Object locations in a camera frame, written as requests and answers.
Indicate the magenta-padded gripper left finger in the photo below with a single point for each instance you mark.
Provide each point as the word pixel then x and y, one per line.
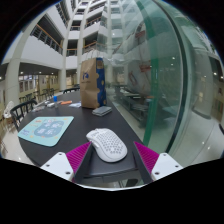
pixel 60 165

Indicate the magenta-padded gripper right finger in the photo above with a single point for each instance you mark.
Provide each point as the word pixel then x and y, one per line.
pixel 165 166

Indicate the white perforated computer mouse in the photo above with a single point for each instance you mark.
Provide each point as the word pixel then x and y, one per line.
pixel 108 145

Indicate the teal printed mouse pad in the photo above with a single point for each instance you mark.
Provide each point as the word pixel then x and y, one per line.
pixel 46 130

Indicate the clear plastic packet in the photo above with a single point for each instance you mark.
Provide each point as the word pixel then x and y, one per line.
pixel 38 108

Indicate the white small box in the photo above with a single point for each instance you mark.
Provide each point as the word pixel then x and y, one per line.
pixel 50 104

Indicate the small blue-capped bottle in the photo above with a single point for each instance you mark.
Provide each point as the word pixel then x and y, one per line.
pixel 55 100

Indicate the black spindle-back chair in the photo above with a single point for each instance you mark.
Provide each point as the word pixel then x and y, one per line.
pixel 20 111

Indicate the small grey case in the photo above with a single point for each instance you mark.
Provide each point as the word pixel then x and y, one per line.
pixel 102 110

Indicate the group of dark chairs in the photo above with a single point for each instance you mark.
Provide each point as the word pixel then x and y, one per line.
pixel 38 95

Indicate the black chair behind table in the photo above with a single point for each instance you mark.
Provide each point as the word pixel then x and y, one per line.
pixel 71 90

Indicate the white chair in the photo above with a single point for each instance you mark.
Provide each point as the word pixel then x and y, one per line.
pixel 8 109

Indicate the brown paper bag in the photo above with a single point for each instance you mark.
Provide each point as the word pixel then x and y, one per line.
pixel 90 85

